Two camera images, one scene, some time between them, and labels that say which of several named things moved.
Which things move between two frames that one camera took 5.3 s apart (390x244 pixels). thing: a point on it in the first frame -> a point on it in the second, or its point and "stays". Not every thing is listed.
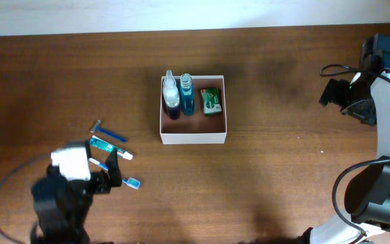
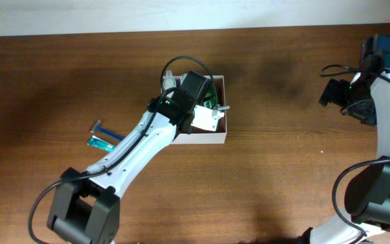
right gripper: (334, 93) stays
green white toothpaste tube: (108, 146) stays
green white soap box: (210, 100) stays
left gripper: (103, 185) -> (190, 129)
